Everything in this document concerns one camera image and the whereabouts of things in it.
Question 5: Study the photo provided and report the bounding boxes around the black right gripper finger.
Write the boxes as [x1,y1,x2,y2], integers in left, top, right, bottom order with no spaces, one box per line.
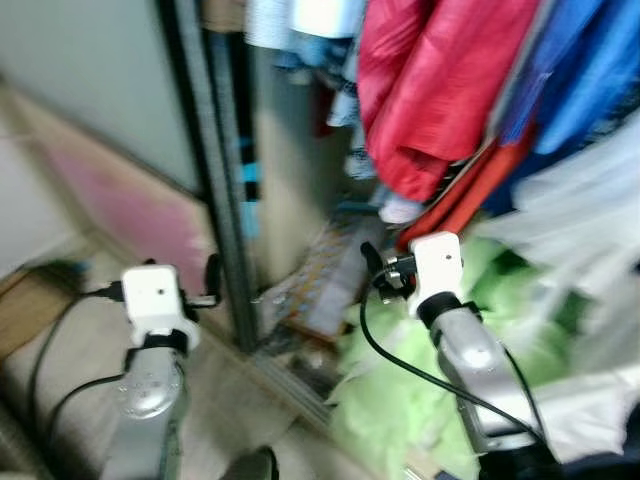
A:
[360,242,386,293]

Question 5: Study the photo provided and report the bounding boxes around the black cyan striped garment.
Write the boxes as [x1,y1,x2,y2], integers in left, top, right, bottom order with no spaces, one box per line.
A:
[235,130,261,241]

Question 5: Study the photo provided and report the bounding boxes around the orange-red garment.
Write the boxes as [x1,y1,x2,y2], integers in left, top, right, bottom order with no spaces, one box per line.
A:
[398,125,536,251]

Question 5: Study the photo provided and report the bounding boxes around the light green cloth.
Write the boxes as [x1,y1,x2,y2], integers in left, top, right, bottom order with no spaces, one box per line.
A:
[330,235,591,480]

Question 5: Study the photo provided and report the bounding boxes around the red hanging jacket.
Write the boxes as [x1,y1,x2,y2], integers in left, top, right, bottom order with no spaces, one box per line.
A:
[355,0,546,203]

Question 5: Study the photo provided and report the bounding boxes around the white plastic bag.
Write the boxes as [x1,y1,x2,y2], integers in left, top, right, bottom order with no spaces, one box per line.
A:
[470,110,640,466]

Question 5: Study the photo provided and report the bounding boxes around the grey closet door panel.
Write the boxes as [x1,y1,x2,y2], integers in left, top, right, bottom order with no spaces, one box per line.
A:
[0,0,201,196]

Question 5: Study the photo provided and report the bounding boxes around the white hanging garment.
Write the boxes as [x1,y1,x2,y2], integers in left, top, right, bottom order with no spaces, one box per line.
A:
[245,0,366,53]

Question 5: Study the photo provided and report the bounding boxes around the blue hanging jacket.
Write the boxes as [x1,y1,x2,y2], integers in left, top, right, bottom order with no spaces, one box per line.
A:
[500,0,640,157]

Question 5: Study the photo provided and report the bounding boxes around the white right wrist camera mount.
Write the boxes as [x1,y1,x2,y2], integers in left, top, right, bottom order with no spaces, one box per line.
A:
[410,232,467,319]

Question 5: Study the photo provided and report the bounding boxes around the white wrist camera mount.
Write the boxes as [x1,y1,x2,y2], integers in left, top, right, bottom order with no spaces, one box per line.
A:
[121,262,202,348]
[410,232,467,319]

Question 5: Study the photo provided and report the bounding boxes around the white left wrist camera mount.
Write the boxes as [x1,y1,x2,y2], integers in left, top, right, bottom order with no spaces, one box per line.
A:
[121,262,202,348]

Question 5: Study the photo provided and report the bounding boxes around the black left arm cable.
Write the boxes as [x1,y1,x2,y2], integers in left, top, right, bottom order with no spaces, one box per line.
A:
[28,283,126,446]

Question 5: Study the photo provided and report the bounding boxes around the dark closet door frame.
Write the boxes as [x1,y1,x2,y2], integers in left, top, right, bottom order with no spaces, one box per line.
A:
[155,0,263,351]

